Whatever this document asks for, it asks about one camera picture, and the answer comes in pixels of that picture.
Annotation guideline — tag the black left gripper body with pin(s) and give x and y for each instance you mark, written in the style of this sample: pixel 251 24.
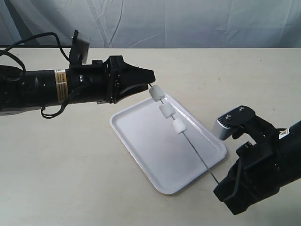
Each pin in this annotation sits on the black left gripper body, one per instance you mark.
pixel 95 82

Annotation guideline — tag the thin metal skewer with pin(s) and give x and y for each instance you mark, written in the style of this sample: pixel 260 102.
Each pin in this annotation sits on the thin metal skewer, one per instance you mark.
pixel 193 147

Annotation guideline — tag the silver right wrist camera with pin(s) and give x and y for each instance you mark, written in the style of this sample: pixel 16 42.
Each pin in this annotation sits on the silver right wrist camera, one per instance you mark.
pixel 242 120

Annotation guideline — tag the white marshmallow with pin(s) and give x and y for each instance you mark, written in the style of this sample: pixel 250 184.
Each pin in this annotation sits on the white marshmallow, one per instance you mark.
pixel 156 93
pixel 179 126
pixel 167 110

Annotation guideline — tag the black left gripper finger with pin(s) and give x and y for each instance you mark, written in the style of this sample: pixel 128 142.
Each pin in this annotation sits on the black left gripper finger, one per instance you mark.
pixel 129 91
pixel 133 77

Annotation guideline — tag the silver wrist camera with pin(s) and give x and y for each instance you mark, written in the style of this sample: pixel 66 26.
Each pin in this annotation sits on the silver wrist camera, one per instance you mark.
pixel 242 120
pixel 79 50

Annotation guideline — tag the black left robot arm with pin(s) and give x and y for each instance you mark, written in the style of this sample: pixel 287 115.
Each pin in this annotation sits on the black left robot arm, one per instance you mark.
pixel 50 91

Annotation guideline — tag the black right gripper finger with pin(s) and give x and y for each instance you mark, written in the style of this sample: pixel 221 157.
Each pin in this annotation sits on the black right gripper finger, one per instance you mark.
pixel 232 189
pixel 240 203

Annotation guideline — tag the white backdrop curtain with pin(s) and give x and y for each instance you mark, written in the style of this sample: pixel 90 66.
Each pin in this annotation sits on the white backdrop curtain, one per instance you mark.
pixel 157 23

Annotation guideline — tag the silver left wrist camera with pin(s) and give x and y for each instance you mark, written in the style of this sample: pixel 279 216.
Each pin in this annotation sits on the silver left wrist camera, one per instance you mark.
pixel 79 50

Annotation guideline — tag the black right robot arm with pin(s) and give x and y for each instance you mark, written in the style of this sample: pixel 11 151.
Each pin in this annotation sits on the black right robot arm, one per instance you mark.
pixel 289 147

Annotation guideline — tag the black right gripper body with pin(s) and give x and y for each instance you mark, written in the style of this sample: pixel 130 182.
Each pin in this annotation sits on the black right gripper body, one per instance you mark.
pixel 263 164

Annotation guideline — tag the white rectangular plastic tray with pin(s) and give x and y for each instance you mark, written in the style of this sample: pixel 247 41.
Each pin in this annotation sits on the white rectangular plastic tray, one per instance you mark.
pixel 166 158

